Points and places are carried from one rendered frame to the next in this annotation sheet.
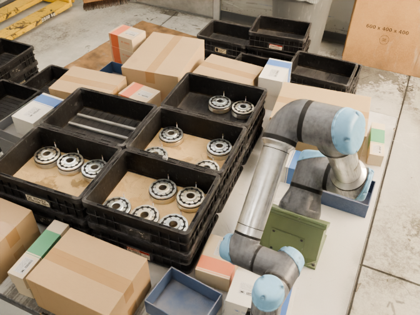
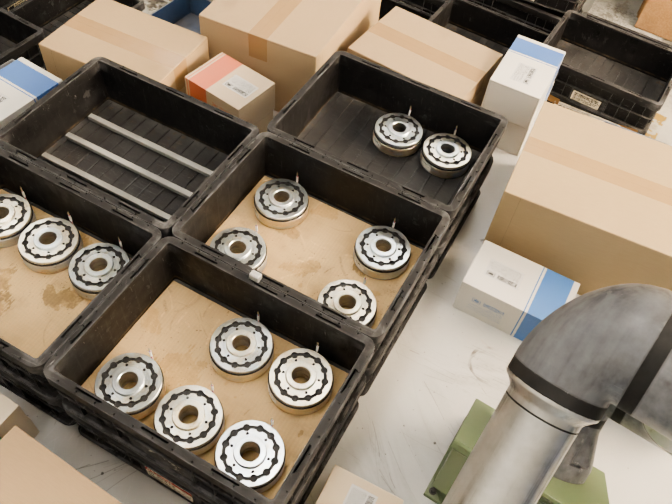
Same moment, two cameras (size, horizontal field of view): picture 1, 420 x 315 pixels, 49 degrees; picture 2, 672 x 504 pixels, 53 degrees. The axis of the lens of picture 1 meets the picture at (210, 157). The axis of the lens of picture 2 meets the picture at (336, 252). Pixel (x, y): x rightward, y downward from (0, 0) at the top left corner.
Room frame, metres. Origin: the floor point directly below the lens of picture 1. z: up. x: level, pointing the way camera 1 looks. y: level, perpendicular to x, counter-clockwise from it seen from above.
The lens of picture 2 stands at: (0.65, 0.03, 1.84)
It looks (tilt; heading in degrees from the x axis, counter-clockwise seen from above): 53 degrees down; 1
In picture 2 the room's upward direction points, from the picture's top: 7 degrees clockwise
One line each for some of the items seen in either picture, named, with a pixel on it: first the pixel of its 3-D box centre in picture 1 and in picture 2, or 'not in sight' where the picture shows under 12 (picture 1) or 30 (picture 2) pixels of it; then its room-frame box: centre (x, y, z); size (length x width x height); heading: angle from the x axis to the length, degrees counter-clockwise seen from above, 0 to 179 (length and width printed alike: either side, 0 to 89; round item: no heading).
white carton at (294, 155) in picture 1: (283, 164); (515, 295); (1.44, -0.31, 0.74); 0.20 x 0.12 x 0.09; 68
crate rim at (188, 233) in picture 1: (152, 189); (214, 360); (1.11, 0.20, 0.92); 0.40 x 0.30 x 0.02; 69
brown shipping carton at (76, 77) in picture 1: (90, 95); (130, 68); (1.90, 0.60, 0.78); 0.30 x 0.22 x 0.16; 71
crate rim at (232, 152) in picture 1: (187, 139); (314, 227); (1.39, 0.09, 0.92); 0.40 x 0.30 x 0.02; 69
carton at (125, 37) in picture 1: (127, 38); not in sight; (2.30, 0.45, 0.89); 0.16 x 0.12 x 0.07; 60
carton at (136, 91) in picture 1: (140, 99); (230, 93); (1.83, 0.34, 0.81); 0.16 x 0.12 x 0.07; 60
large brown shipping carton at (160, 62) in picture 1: (165, 69); (295, 27); (2.12, 0.24, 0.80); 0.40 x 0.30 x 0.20; 162
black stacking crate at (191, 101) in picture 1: (215, 108); (386, 146); (1.67, -0.02, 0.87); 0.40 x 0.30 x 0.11; 69
